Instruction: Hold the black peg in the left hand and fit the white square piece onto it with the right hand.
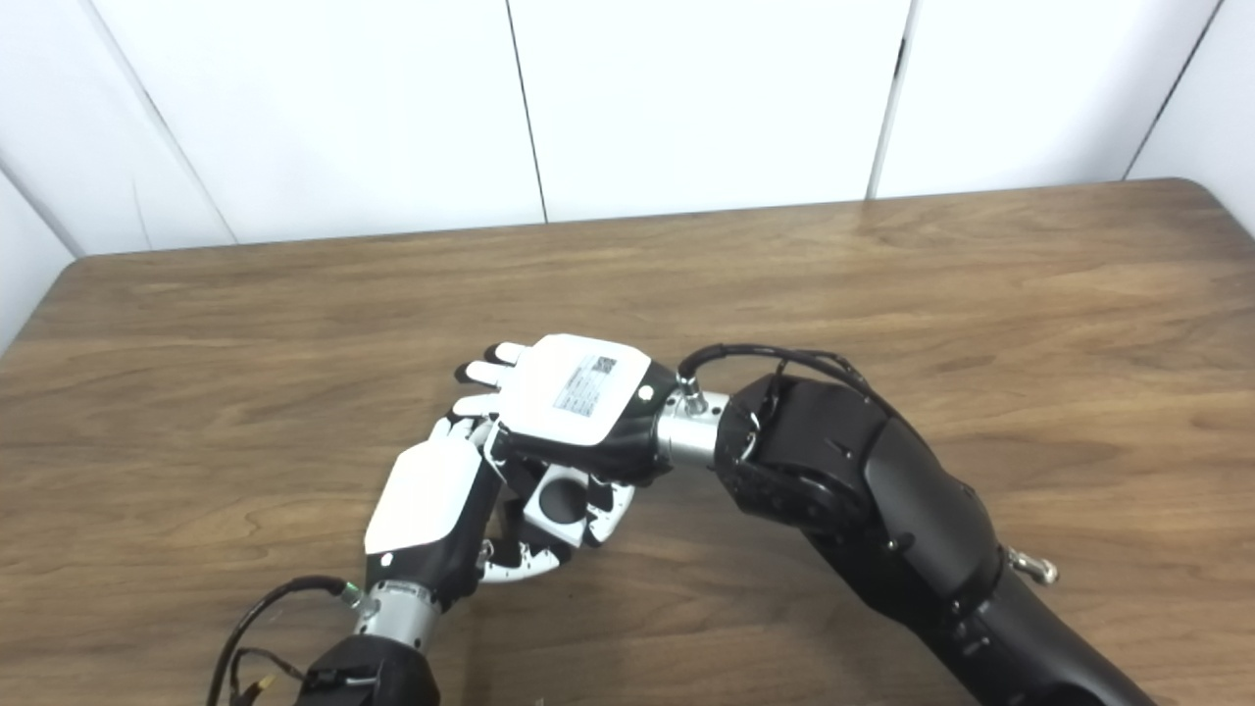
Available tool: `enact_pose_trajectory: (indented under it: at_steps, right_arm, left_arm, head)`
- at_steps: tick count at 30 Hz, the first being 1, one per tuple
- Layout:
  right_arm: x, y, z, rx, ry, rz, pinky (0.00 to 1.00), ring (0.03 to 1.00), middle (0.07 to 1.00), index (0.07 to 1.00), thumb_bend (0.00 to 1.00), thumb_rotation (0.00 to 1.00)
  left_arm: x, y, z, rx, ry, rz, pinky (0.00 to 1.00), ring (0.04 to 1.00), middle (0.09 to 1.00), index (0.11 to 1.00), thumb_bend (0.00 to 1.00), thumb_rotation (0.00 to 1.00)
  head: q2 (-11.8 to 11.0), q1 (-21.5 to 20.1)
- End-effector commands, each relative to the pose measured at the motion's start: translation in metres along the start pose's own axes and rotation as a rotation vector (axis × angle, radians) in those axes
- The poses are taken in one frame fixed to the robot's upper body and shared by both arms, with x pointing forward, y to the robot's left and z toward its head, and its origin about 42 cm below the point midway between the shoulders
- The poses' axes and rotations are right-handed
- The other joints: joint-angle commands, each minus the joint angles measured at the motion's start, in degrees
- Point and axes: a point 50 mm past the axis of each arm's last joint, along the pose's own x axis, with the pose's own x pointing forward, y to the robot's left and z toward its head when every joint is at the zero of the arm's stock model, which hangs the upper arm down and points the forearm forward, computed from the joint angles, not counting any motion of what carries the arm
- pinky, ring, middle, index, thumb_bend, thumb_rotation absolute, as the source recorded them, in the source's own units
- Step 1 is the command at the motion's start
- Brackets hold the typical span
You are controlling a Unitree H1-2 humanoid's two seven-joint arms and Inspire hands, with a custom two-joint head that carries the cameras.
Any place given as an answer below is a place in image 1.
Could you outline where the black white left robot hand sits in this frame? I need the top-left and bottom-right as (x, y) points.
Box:
(364, 417), (575, 614)

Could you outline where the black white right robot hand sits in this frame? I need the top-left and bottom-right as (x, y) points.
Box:
(453, 334), (679, 548)

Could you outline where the black peg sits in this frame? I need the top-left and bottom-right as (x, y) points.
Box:
(502, 479), (587, 562)

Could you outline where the white square piece with hole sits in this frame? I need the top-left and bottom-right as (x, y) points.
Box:
(523, 466), (599, 548)

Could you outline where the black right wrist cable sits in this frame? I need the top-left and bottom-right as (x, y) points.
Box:
(677, 343), (893, 418)

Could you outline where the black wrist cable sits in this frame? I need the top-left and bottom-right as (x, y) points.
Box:
(677, 343), (893, 418)
(206, 576), (369, 706)

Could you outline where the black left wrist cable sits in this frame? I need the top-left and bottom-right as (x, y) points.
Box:
(206, 576), (369, 706)

